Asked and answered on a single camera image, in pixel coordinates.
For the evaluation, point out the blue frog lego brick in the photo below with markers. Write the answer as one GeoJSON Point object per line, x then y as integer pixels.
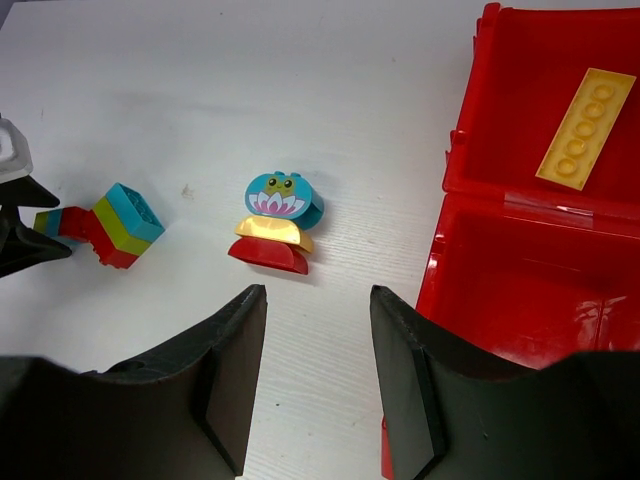
{"type": "Point", "coordinates": [285, 196]}

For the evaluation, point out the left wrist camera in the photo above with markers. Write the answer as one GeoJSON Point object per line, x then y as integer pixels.
{"type": "Point", "coordinates": [15, 156]}

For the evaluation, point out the yellow curved lego brick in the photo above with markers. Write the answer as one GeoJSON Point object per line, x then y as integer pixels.
{"type": "Point", "coordinates": [275, 229]}

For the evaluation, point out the large blue lego brick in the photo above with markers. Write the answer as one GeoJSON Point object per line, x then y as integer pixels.
{"type": "Point", "coordinates": [135, 214]}

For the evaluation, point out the large red lego brick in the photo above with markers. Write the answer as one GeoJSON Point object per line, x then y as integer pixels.
{"type": "Point", "coordinates": [104, 248]}

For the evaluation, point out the small blue lego brick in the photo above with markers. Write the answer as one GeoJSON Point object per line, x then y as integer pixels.
{"type": "Point", "coordinates": [53, 222]}

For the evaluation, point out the small red lego brick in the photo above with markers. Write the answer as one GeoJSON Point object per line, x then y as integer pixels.
{"type": "Point", "coordinates": [72, 224]}

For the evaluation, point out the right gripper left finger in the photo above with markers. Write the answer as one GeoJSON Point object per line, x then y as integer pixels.
{"type": "Point", "coordinates": [181, 410]}

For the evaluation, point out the yellow lego plate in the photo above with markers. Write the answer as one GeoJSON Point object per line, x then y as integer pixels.
{"type": "Point", "coordinates": [585, 128]}

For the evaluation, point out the small green lego brick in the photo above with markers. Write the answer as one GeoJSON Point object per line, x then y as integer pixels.
{"type": "Point", "coordinates": [39, 224]}

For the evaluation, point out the red four-compartment tray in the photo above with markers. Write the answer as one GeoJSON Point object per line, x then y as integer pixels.
{"type": "Point", "coordinates": [523, 268]}

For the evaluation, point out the large green lego brick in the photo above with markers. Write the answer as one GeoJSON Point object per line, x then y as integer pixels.
{"type": "Point", "coordinates": [116, 230]}

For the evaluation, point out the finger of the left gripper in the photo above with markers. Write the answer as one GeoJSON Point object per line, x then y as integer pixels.
{"type": "Point", "coordinates": [22, 248]}
{"type": "Point", "coordinates": [26, 192]}

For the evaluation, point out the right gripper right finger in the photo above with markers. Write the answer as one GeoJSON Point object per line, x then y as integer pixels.
{"type": "Point", "coordinates": [455, 411]}

